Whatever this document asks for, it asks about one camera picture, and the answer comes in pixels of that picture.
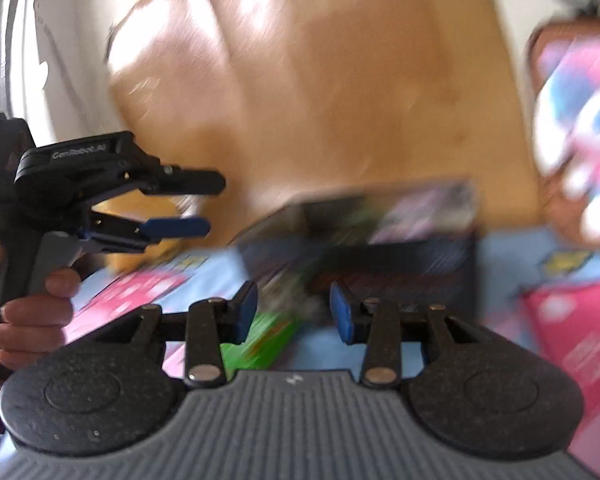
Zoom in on brown seat cushion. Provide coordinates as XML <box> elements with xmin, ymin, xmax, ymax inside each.
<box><xmin>524</xmin><ymin>20</ymin><xmax>600</xmax><ymax>253</ymax></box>

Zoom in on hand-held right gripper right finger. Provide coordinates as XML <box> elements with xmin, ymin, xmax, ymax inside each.
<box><xmin>330</xmin><ymin>281</ymin><xmax>498</xmax><ymax>387</ymax></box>

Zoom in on white door frame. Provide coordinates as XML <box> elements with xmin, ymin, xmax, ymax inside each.
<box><xmin>0</xmin><ymin>0</ymin><xmax>48</xmax><ymax>128</ymax></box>

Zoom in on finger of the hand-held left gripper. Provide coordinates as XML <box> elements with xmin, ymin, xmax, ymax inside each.
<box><xmin>86</xmin><ymin>209</ymin><xmax>212</xmax><ymax>253</ymax></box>
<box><xmin>124</xmin><ymin>159</ymin><xmax>227</xmax><ymax>197</ymax></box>

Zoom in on black printed cardboard box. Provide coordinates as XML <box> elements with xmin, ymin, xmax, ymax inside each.
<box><xmin>235</xmin><ymin>179</ymin><xmax>482</xmax><ymax>323</ymax></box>

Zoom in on green snack packet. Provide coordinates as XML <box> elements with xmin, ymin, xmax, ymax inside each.
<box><xmin>219</xmin><ymin>311</ymin><xmax>302</xmax><ymax>372</ymax></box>

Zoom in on printed blanket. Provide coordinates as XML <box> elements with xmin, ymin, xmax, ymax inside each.
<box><xmin>0</xmin><ymin>225</ymin><xmax>600</xmax><ymax>480</ymax></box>

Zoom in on pink and blue plush toy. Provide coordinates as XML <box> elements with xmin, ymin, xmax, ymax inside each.
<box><xmin>532</xmin><ymin>35</ymin><xmax>600</xmax><ymax>247</ymax></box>

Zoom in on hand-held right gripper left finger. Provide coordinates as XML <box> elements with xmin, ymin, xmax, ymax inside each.
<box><xmin>94</xmin><ymin>281</ymin><xmax>259</xmax><ymax>389</ymax></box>

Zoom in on person's left hand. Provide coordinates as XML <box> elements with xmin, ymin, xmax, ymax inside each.
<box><xmin>0</xmin><ymin>240</ymin><xmax>82</xmax><ymax>372</ymax></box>

